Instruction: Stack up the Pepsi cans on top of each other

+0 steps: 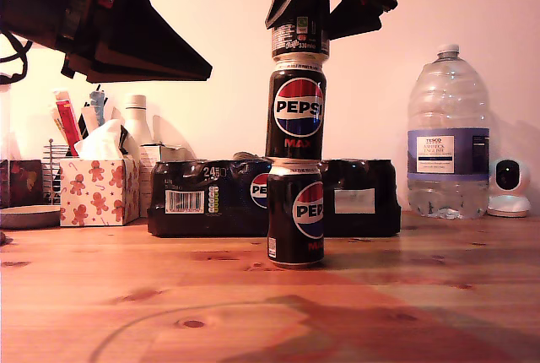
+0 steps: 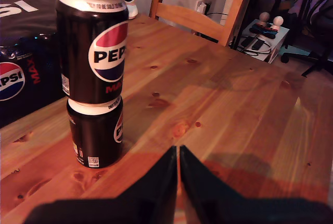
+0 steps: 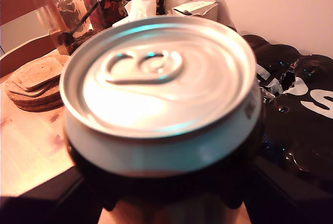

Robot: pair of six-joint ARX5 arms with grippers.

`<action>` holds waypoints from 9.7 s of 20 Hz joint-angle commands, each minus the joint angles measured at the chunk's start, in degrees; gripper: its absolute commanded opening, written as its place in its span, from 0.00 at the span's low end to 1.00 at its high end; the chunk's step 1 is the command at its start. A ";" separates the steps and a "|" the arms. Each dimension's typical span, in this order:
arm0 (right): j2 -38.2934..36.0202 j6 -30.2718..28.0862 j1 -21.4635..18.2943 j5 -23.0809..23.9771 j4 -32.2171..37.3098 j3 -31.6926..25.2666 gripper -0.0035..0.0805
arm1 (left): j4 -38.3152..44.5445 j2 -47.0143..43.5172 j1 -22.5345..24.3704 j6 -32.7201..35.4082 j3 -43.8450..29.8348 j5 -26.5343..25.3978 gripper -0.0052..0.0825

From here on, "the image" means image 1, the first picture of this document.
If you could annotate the small white round camera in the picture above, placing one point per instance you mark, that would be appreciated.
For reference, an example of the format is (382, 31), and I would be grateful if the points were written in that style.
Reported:
(508, 207)

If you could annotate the gingerbread print tissue box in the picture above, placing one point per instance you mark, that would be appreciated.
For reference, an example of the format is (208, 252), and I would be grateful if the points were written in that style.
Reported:
(84, 194)

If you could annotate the white paper tissue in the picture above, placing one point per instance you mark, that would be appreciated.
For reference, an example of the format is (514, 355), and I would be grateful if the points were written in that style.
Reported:
(101, 143)

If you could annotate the grey round plate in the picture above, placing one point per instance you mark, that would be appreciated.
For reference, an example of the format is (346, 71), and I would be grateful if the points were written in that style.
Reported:
(25, 217)

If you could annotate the large clear water bottle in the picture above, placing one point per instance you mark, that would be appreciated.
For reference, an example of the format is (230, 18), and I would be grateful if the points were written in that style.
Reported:
(447, 105)

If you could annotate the cream sachet packet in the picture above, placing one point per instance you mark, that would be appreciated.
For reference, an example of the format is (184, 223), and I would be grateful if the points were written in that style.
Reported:
(57, 126)

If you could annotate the red sachet packet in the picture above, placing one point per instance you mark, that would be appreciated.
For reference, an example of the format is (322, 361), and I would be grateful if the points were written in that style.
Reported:
(65, 122)

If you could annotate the white matte bottle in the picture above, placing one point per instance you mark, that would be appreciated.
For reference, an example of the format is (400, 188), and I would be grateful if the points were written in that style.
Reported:
(135, 126)

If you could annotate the shrink-wrapped Pepsi can pack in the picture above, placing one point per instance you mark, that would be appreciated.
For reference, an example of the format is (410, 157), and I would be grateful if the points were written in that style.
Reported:
(185, 181)

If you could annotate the black Pepsi Max can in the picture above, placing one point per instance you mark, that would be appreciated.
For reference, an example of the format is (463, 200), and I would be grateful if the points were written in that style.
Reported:
(295, 109)
(301, 38)
(295, 215)

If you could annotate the blue packet with straws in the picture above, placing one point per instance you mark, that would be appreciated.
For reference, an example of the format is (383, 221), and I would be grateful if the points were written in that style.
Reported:
(98, 105)

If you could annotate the white striped sachet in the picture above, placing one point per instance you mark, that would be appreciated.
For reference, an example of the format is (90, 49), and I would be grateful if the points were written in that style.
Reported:
(88, 120)

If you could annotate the dark red patterned box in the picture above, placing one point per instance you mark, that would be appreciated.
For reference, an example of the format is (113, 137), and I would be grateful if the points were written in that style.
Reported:
(25, 183)

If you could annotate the torn cardboard box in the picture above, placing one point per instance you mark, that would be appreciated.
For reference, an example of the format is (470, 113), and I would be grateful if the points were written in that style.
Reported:
(173, 155)

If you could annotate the small white box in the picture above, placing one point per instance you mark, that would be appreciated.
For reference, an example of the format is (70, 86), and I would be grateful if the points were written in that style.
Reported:
(143, 177)

